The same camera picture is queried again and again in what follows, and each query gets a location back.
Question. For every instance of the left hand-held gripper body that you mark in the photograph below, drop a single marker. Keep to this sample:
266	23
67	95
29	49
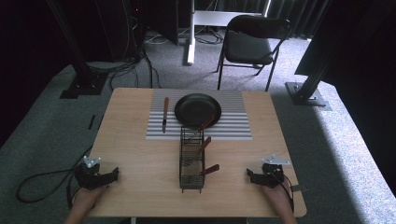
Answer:
88	178

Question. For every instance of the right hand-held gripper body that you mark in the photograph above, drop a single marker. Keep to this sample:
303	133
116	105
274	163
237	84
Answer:
272	174

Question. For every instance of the person's left hand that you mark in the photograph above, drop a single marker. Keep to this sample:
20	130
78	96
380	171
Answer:
87	197

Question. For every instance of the person's right hand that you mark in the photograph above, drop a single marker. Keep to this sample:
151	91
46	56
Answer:
278	196

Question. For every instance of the grey tape tab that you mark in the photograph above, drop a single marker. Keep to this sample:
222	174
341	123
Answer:
299	188

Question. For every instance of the grey striped placemat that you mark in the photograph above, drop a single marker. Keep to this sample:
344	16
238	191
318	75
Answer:
236	124

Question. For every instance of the black tape strip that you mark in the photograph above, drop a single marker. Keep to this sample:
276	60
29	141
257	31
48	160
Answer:
91	122
101	122

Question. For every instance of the black round plate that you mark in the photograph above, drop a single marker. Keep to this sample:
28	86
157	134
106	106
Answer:
194	109

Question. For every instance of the black metal stand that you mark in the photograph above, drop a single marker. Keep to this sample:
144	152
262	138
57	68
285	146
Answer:
306	93
82	77

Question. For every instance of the black folding chair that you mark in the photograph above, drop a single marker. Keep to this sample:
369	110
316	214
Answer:
249	46

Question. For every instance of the black computer tower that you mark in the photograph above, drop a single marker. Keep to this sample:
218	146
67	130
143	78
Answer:
124	28

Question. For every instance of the white desk frame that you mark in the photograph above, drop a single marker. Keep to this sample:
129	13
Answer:
191	40

